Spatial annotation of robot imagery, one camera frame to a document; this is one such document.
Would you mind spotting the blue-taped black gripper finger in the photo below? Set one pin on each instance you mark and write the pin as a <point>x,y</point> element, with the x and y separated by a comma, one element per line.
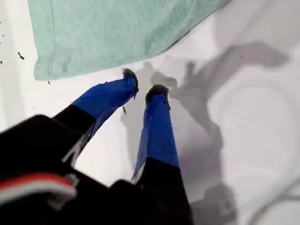
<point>110,95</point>
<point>158,131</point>

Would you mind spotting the pale green T-shirt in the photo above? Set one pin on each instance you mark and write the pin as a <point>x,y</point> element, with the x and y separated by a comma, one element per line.
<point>105,35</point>

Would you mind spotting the small black debris bit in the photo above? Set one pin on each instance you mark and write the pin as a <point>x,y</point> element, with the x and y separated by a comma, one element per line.
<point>21,55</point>

